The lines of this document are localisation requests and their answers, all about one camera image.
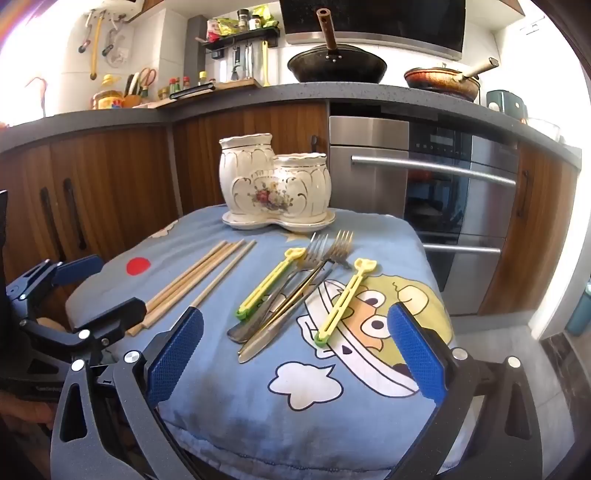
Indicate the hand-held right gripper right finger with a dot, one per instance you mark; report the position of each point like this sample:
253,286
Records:
415,350

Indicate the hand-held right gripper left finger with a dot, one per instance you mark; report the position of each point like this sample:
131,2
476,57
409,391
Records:
175,355

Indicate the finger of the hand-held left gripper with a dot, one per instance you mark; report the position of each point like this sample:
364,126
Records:
78,270
120,318

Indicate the wooden chopstick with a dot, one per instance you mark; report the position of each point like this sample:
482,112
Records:
219,277
210,264
222,258
192,267

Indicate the gold fork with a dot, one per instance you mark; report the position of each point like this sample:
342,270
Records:
341,247

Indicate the white floral ceramic utensil holder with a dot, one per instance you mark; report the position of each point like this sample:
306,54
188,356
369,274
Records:
249,184

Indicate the person's left hand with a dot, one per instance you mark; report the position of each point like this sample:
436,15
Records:
23,410

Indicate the yellow green sealing clip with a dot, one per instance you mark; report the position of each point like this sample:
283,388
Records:
344,304
272,286

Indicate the silver table knife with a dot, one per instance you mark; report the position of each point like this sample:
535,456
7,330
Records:
272,334

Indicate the blue cartoon printed blanket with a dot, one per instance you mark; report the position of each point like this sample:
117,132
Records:
258,415

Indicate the silver fork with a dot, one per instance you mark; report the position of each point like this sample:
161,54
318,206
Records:
318,247

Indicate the white ceramic holder tray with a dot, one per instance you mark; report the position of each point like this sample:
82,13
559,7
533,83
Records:
277,224

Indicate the teal bin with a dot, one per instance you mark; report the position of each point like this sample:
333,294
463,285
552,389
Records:
579,314

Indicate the stainless steel built-in oven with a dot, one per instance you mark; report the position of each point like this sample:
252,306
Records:
369,184

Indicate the yellow labelled jar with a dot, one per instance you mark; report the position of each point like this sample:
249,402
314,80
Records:
108,100

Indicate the wooden knife block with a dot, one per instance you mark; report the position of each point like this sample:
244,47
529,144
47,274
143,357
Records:
135,99

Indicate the row of sauce bottles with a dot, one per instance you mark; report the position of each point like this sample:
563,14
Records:
174,87

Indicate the wooden cutting board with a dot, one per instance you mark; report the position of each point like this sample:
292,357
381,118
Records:
231,84

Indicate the glass bowl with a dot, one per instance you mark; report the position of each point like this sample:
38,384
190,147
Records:
545,129

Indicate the green air fryer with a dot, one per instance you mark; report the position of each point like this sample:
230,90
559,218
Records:
501,101

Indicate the grey kitchen countertop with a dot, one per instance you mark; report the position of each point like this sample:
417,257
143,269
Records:
277,94

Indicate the red brown frying pan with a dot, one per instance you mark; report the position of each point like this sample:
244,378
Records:
438,81

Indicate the red white seasoning packet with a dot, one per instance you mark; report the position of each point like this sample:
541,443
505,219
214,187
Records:
213,30

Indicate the yellow hanging ladle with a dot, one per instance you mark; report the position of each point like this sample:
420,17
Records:
266,64

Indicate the yellow green seasoning packet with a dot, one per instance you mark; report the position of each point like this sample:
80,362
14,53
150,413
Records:
228,26

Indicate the dark lid spice jar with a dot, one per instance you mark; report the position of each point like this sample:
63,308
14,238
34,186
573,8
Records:
243,19

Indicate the small spice jar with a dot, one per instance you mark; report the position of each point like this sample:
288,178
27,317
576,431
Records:
255,23

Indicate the large green yellow packet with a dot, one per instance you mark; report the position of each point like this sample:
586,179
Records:
267,16

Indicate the black range hood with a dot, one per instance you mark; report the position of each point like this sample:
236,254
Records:
392,23

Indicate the white wall socket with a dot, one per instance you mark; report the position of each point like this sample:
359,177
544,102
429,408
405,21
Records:
121,55

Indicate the wooden wall cabinet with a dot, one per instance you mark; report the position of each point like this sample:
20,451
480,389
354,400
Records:
145,8

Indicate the black wall spice shelf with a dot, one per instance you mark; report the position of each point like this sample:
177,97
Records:
240,37

